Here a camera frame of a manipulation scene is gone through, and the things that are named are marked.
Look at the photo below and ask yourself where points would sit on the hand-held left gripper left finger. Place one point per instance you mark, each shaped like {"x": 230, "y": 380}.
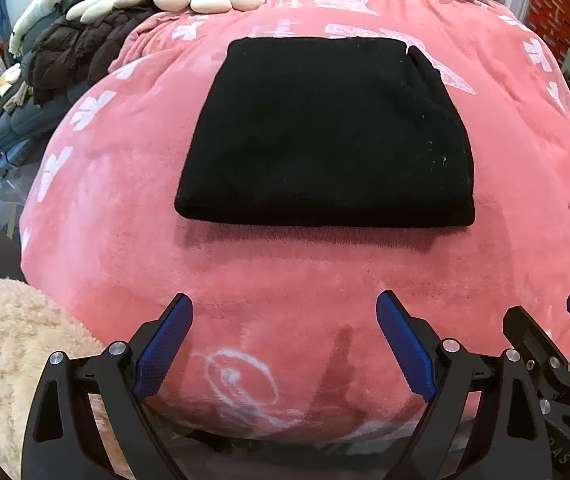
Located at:
{"x": 162, "y": 345}

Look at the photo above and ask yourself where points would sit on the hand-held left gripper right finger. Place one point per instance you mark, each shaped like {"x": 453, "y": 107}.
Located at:
{"x": 405, "y": 345}

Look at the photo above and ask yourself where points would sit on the black knit garment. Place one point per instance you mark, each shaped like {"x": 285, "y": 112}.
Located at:
{"x": 325, "y": 140}

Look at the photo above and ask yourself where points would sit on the pink printed blanket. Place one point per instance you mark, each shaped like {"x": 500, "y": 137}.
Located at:
{"x": 290, "y": 270}

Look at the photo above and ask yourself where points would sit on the cream fluffy rug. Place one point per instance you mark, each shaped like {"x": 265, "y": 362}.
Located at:
{"x": 10, "y": 360}

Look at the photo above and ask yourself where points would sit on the grey sofa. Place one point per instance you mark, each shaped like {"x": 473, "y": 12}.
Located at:
{"x": 10, "y": 125}

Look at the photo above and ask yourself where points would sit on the dark brown down jacket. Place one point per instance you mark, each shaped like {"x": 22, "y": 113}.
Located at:
{"x": 80, "y": 50}

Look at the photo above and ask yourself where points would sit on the small cream flower pillow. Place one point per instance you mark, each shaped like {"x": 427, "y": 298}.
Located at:
{"x": 2, "y": 82}

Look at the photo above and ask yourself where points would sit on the white plush toy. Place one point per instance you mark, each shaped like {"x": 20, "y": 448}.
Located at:
{"x": 35, "y": 15}

